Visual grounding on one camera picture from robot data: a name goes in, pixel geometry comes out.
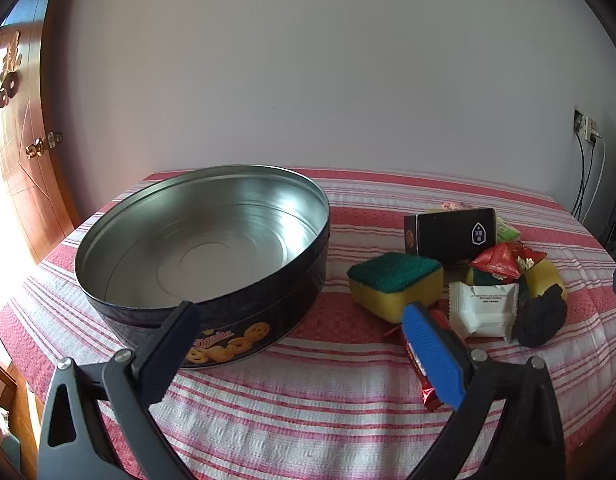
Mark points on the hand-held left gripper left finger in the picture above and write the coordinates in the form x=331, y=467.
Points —
x=174, y=340

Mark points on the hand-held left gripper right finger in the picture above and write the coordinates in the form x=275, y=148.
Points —
x=432, y=350

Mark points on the red candy bar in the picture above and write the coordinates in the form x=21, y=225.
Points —
x=421, y=385

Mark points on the white snack packet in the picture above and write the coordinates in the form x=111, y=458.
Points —
x=482, y=310

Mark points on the yellow green scouring sponge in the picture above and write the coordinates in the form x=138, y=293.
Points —
x=545, y=277
x=392, y=280
x=476, y=276

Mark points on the round metal cookie tin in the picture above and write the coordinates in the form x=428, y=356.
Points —
x=203, y=240

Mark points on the plain red snack packet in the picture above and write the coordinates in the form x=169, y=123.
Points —
x=495, y=261

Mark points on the black scrub ball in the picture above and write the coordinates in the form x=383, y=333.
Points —
x=542, y=317

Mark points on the black rectangular box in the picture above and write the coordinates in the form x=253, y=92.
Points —
x=447, y=235

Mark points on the green white packet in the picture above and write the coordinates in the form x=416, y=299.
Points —
x=507, y=231

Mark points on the pink flower beige packet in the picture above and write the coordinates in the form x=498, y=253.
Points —
x=455, y=205

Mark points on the red striped tablecloth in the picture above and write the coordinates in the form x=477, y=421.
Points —
x=338, y=410

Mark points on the wooden door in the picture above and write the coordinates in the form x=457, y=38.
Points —
x=23, y=185

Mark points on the brass door knob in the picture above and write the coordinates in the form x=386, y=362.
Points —
x=38, y=147

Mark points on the gold door ornament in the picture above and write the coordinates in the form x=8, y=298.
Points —
x=9, y=67

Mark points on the wall socket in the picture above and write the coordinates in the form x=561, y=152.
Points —
x=586, y=126

